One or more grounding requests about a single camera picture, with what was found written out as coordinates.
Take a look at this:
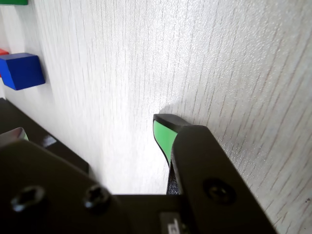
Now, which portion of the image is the red cube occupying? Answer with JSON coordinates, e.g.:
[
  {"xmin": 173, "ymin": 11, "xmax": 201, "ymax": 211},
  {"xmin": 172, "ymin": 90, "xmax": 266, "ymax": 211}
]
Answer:
[{"xmin": 0, "ymin": 48, "xmax": 10, "ymax": 78}]

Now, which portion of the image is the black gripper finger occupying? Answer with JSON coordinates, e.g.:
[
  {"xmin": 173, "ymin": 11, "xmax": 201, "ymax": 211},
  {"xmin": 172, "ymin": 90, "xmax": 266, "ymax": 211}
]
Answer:
[
  {"xmin": 0, "ymin": 97, "xmax": 134, "ymax": 234},
  {"xmin": 152, "ymin": 114, "xmax": 279, "ymax": 234}
]

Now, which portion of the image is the green cube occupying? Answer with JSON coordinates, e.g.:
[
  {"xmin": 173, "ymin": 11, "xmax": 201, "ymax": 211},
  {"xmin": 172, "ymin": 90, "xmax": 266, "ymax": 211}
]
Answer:
[{"xmin": 0, "ymin": 0, "xmax": 29, "ymax": 6}]

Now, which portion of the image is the blue cube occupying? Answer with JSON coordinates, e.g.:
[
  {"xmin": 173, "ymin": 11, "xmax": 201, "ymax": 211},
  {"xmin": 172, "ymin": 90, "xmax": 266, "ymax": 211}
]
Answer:
[{"xmin": 0, "ymin": 53, "xmax": 46, "ymax": 91}]

